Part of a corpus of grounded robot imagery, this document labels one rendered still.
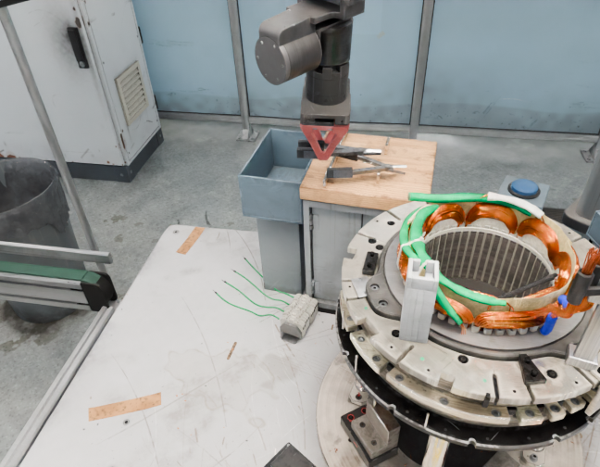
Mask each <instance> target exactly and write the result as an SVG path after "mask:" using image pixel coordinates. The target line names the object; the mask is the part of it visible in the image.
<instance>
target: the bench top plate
mask: <svg viewBox="0 0 600 467"><path fill-rule="evenodd" d="M194 227H198V226H188V225H170V226H169V227H168V228H167V229H166V231H165V232H164V233H163V234H162V236H161V238H160V239H159V241H158V242H157V244H156V246H155V248H154V250H153V251H152V253H151V254H150V256H149V258H148V259H147V261H146V262H145V264H144V265H143V267H142V269H141V270H140V272H139V273H138V275H137V277H136V278H135V280H134V281H133V283H132V285H131V287H130V289H129V290H128V292H127V293H126V295H125V297H124V298H123V299H122V300H121V302H120V304H119V306H118V308H117V309H116V311H115V312H114V314H113V316H112V317H111V319H110V320H109V322H108V324H107V325H106V328H105V329H104V331H103V332H102V333H101V335H100V336H99V338H98V339H97V341H96V343H95V344H94V347H93V348H92V350H91V351H90V353H89V355H88V356H87V358H86V359H85V361H84V363H83V364H82V366H81V367H80V369H79V370H78V372H77V374H76V375H75V377H74V378H73V380H72V382H71V383H70V385H69V387H68V389H67V390H66V392H65V394H64V395H63V397H62V398H61V399H60V401H59V402H58V404H57V406H56V408H55V409H54V411H53V413H52V414H51V416H50V417H49V419H48V421H47V422H46V424H45V426H44V428H43V429H42V431H41V433H40V434H39V435H38V436H37V438H36V440H35V441H34V443H33V445H32V446H31V448H30V450H29V452H28V453H27V455H26V456H25V458H24V460H23V461H22V463H21V465H20V466H19V467H264V466H265V465H266V464H267V463H268V462H269V461H270V460H271V459H272V458H273V457H274V456H275V449H276V454H277V453H278V452H279V451H280V450H281V449H282V448H283V447H284V446H285V445H286V444H287V443H288V442H290V443H291V444H292V445H293V446H294V447H295V448H297V449H298V450H299V451H300V452H301V453H302V454H303V455H304V456H306V457H307V458H308V459H309V460H310V461H311V462H312V463H313V464H315V465H316V466H317V467H327V465H326V463H325V461H324V459H323V456H322V453H321V450H320V446H319V440H318V434H317V425H316V407H317V400H318V394H319V388H320V385H321V382H322V380H323V377H324V375H325V373H326V371H327V370H328V368H329V367H330V365H331V363H332V362H333V360H334V359H335V358H336V356H337V355H338V354H339V353H340V352H341V349H340V347H339V343H338V339H337V334H336V327H335V315H334V314H330V313H324V312H319V311H318V313H317V314H316V316H315V319H314V321H313V322H312V323H311V324H309V326H308V328H307V330H306V334H305V336H304V337H302V339H301V340H300V338H299V340H298V341H297V343H296V344H291V343H289V342H286V341H283V340H281V338H280V336H281V334H282V332H281V330H280V326H281V317H282V316H283V312H282V311H281V310H279V309H268V308H261V307H259V306H257V305H255V304H253V303H252V302H251V301H250V300H248V299H247V298H246V297H245V296H244V295H242V294H241V293H240V292H239V291H237V290H236V289H234V288H233V287H231V286H230V285H228V284H226V283H224V282H223V281H226V282H227V283H229V284H231V285H233V286H234V287H236V288H238V289H239V290H240V291H242V292H243V293H244V294H245V295H246V296H247V297H249V298H250V299H251V300H252V301H254V302H255V303H257V304H258V305H261V306H267V307H278V308H280V309H283V310H284V311H286V309H287V308H288V307H289V306H290V305H291V304H292V302H293V298H292V297H289V296H287V295H285V294H282V293H279V292H277V291H271V290H267V289H264V282H263V278H262V277H261V276H260V275H259V274H258V273H257V272H256V271H255V270H254V269H253V268H252V267H251V266H250V265H249V264H248V262H247V261H246V260H245V259H244V257H245V258H246V259H247V260H248V261H249V262H250V263H251V264H252V265H253V266H254V267H255V268H256V270H257V271H258V272H259V273H260V274H261V275H262V276H263V273H262V265H261V257H260V249H259V241H258V232H249V231H239V230H229V229H219V228H208V227H203V228H205V229H204V231H203V232H202V234H201V235H200V236H199V238H198V239H197V240H196V242H195V243H194V245H193V246H192V247H191V248H190V250H189V251H188V252H187V253H186V255H183V254H180V253H177V252H176V251H177V250H178V249H179V248H180V246H181V245H182V244H183V243H184V241H185V240H186V239H187V238H188V236H189V235H190V234H191V232H192V231H193V229H194ZM243 256H244V257H243ZM231 269H232V270H231ZM234 271H237V272H239V273H240V274H241V275H243V276H244V277H245V278H247V279H248V280H249V281H251V282H252V283H253V284H254V285H255V286H257V287H258V288H259V289H260V290H261V291H262V292H263V293H264V294H266V295H267V296H269V297H272V298H275V299H281V300H283V301H285V302H287V303H289V304H290V305H287V304H285V303H283V302H281V301H276V300H272V299H270V298H268V297H266V296H264V295H263V294H262V293H261V292H259V291H258V290H257V289H256V288H255V287H254V286H253V285H252V284H250V283H249V282H248V281H247V280H245V279H244V277H242V276H241V275H239V274H237V273H236V272H234ZM222 280H223V281H222ZM213 290H214V291H216V292H217V293H218V294H219V295H220V296H221V297H223V298H224V299H225V300H227V301H228V302H230V303H232V304H233V305H236V306H238V307H241V308H244V309H249V310H251V311H253V312H254V313H256V314H259V315H264V314H273V315H275V316H277V317H278V318H280V319H279V320H278V319H277V318H275V317H273V316H264V317H260V316H256V315H255V314H254V313H252V312H249V311H247V310H244V309H239V308H236V307H234V306H232V305H230V304H228V303H227V302H225V301H224V300H222V299H221V298H220V297H219V296H218V295H216V294H215V292H214V291H213ZM159 392H161V405H159V406H155V407H153V408H150V409H146V410H138V411H135V412H131V413H126V414H122V415H118V416H114V417H109V418H105V419H100V420H95V421H90V422H89V417H88V408H93V407H98V406H103V405H107V404H112V403H116V402H121V401H125V400H129V399H134V398H140V397H144V396H148V395H152V394H155V393H159ZM587 423H588V424H589V425H588V426H587V427H586V428H585V429H584V430H582V431H581V432H580V436H581V443H582V450H583V467H600V415H599V416H598V417H597V418H596V419H595V420H594V421H593V422H592V423H591V422H590V421H588V422H587Z"/></svg>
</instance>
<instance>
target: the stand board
mask: <svg viewBox="0 0 600 467"><path fill-rule="evenodd" d="M386 140H387V137H383V136H374V135H365V134H354V133H349V134H348V135H347V137H346V140H345V142H344V145H346V146H352V147H365V148H372V149H380V150H381V154H380V155H372V156H366V157H368V158H373V159H375V160H378V161H380V162H382V163H385V164H394V165H406V168H394V170H400V171H402V172H405V173H406V174H405V175H404V174H398V173H393V172H387V171H383V172H382V175H381V180H380V183H376V179H377V172H374V173H366V174H358V175H353V178H330V179H329V182H328V184H327V186H326V188H323V179H324V176H325V174H326V172H327V168H329V166H330V163H331V160H332V157H330V158H329V159H328V160H318V159H313V160H312V162H311V165H310V167H309V169H308V171H307V173H306V176H305V178H304V180H303V181H302V183H301V185H300V199H304V200H311V201H318V202H325V203H332V204H339V205H347V206H354V207H361V208H374V209H381V210H389V209H392V208H396V207H398V206H401V205H404V204H407V203H410V202H414V201H408V199H407V195H408V193H409V192H411V193H423V194H430V193H431V184H432V176H433V170H434V162H435V156H436V148H437V142H431V141H420V140H411V139H402V138H393V137H390V147H389V150H388V154H387V155H384V149H385V143H386ZM338 167H353V169H361V168H369V167H375V166H373V165H370V164H368V163H362V161H360V160H358V161H353V160H350V159H346V158H338V159H337V162H336V164H335V167H334V168H338Z"/></svg>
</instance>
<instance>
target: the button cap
mask: <svg viewBox="0 0 600 467"><path fill-rule="evenodd" d="M511 189H512V190H513V191H514V192H515V193H517V194H520V195H523V196H533V195H536V194H537V191H538V185H537V184H536V183H535V182H533V181H531V180H527V179H517V180H515V181H514V182H513V183H512V184H511Z"/></svg>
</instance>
